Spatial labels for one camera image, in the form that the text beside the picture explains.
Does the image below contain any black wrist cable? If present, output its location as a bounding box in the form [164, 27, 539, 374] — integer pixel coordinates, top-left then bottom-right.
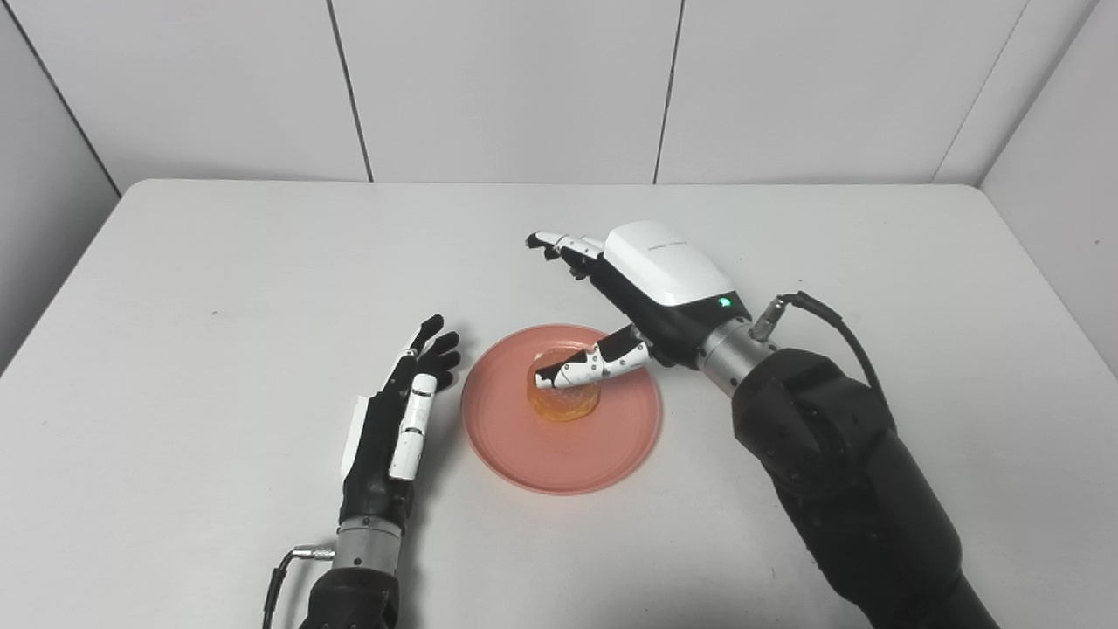
[262, 543, 337, 629]
[751, 291, 892, 420]

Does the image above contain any glazed cream puff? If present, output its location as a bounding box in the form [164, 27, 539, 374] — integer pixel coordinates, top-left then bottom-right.
[527, 345, 602, 423]

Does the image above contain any pink round plate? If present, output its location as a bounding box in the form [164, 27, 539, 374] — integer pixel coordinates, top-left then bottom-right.
[460, 324, 662, 496]

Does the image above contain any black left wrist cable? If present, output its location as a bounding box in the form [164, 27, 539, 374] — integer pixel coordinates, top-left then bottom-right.
[262, 543, 337, 629]

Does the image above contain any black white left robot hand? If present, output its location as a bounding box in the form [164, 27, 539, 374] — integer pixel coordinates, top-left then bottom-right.
[339, 314, 462, 529]

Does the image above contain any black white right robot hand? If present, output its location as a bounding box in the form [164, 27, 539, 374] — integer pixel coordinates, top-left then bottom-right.
[526, 221, 754, 391]

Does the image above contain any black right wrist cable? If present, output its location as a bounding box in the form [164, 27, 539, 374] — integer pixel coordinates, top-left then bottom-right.
[751, 291, 892, 420]

